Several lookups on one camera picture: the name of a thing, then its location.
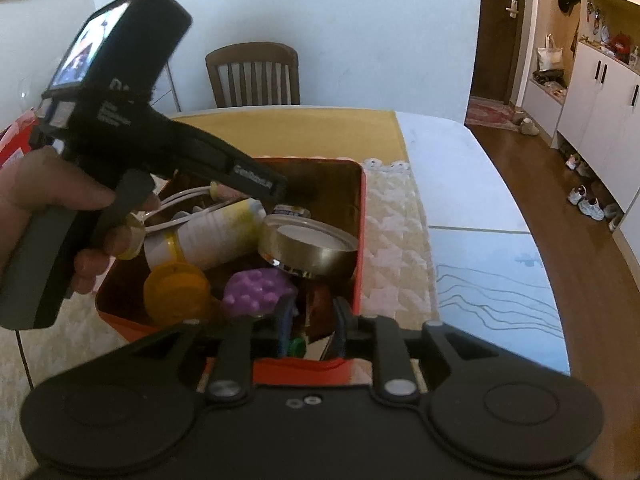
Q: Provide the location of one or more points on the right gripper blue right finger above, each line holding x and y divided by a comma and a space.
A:
378, 340

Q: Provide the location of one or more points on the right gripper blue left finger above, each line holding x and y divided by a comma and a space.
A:
235, 347

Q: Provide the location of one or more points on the purple spiky plush toy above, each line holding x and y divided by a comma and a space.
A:
256, 292

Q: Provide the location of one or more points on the small green object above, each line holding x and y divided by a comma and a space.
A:
297, 348

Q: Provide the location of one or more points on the orange fruit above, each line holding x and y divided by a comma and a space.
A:
175, 292

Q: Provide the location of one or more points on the white yellow lotion bottle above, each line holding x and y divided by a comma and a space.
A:
210, 238

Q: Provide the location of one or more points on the round gold tin mirror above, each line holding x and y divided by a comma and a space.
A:
307, 248

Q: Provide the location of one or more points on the white frame sunglasses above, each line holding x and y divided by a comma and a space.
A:
179, 208

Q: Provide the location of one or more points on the pink cylinder tube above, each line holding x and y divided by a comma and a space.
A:
222, 193

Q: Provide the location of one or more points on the person left hand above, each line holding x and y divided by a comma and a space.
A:
42, 178

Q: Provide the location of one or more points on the quilted beige table mat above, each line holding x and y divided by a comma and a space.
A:
398, 281

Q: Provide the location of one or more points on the white drawer cabinet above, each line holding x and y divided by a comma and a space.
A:
164, 95

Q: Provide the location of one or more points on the red storage box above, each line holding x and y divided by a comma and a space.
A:
14, 142

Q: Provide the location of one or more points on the brown wooden chair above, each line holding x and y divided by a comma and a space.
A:
261, 73

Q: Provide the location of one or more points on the yellow table cloth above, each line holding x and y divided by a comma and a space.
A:
300, 131

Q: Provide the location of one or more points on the red patterned door rug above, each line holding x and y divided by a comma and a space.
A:
489, 114

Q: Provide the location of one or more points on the white sneakers pair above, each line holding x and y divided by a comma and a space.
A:
589, 206

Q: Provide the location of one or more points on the beige slippers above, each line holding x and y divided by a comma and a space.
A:
526, 125

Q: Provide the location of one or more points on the white tote bag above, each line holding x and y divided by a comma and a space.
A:
549, 56

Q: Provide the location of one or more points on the dark brown door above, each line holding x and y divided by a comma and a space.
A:
498, 42

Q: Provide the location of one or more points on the white wall cabinets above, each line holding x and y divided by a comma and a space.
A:
597, 114

